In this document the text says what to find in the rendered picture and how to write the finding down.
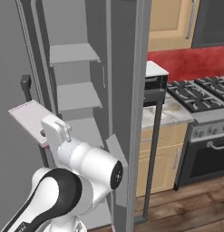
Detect black toaster oven white top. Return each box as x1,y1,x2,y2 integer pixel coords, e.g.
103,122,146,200
144,60,170,107

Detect grey freezer shelf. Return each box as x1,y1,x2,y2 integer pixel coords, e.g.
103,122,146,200
56,81,103,115
49,43,102,68

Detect tan wall cupboard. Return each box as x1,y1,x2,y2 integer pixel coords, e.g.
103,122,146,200
147,0,201,53

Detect pale pink ice cube tray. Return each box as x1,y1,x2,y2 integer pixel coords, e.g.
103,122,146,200
7,100,57,150

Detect grey fridge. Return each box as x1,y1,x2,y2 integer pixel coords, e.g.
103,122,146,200
16,0,153,232

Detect tan lower cupboards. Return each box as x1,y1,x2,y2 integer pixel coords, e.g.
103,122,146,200
135,121,189,198

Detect grey fridge door handle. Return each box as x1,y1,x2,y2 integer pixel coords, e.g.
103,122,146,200
142,90,168,219

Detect grey freezer door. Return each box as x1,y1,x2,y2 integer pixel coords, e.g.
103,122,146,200
0,0,57,232

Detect dark grey range hood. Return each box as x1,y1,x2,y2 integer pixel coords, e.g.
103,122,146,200
190,0,224,50

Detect grey stove with black grates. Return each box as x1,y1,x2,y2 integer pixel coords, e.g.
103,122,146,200
166,75,224,192

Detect dark freezer door handle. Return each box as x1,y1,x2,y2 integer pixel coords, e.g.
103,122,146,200
20,74,50,169

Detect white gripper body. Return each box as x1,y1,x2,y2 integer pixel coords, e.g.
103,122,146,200
40,114,68,152

